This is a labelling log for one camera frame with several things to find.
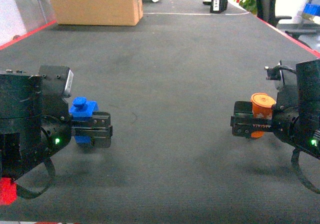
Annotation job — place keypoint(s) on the dark grey table mat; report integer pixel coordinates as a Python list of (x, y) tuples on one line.
[(169, 84)]

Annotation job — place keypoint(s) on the red block on arm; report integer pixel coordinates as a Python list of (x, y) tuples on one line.
[(8, 191)]

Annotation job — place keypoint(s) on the black bin with label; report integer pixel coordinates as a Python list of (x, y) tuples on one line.
[(218, 6)]

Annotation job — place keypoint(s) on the blue 3D-printed part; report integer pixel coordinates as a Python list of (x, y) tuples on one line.
[(82, 109)]

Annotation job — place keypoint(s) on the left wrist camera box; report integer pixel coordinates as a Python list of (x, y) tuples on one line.
[(56, 80)]

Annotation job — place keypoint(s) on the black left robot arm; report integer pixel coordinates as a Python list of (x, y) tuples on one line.
[(36, 121)]

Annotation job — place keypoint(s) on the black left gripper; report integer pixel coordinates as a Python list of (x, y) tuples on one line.
[(94, 131)]

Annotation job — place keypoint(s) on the black office chair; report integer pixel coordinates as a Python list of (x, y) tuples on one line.
[(270, 10)]

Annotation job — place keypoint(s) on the orange plastic cap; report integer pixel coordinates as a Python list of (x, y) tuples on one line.
[(262, 105)]

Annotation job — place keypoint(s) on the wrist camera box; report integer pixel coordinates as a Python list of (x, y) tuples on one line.
[(283, 74), (56, 80)]

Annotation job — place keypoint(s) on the brown cardboard box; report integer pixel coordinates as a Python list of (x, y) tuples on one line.
[(98, 12)]

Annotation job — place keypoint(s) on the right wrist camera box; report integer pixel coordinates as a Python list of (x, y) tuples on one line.
[(283, 74)]

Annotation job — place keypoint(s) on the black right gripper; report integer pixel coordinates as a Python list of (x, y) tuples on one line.
[(294, 122)]

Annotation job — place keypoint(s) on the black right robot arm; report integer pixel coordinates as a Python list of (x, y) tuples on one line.
[(308, 84)]

